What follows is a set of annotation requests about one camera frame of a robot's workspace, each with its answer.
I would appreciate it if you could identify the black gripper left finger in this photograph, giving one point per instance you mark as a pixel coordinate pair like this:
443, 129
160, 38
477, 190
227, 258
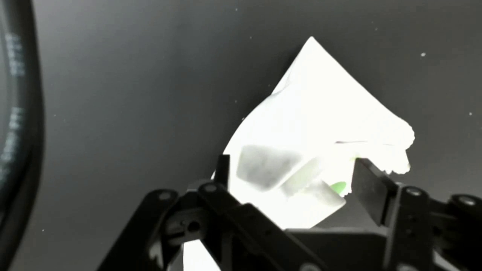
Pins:
236, 227

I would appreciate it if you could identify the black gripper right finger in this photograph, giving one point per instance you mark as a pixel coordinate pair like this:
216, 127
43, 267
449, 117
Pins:
416, 227

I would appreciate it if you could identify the white cloth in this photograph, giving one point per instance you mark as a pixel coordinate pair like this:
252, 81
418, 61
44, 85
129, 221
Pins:
321, 111

